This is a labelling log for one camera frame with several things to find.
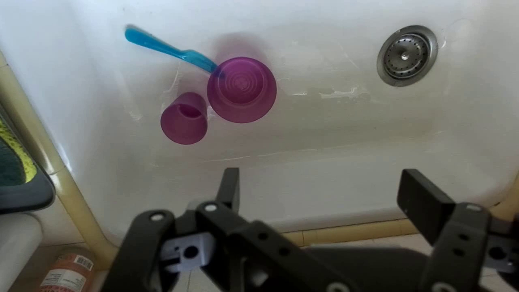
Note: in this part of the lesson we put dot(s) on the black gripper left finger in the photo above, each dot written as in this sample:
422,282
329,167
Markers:
229,188

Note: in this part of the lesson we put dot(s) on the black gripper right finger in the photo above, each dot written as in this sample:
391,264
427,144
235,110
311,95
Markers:
427,204

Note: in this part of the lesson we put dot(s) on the purple plastic cup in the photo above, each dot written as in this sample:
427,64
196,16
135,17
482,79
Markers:
183,121

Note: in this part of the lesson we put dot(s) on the purple plastic bowl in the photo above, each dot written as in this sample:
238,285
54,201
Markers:
243,89

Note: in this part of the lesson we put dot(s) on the white sink basin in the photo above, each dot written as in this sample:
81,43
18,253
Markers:
334,134

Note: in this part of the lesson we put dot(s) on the metal sink drain strainer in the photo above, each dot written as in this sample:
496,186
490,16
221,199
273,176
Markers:
407,55

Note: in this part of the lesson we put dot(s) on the orange-label soap pump bottle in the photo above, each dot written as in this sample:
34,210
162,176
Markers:
67,269

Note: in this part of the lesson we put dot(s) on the yellow green sponge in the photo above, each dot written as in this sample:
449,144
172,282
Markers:
10,162

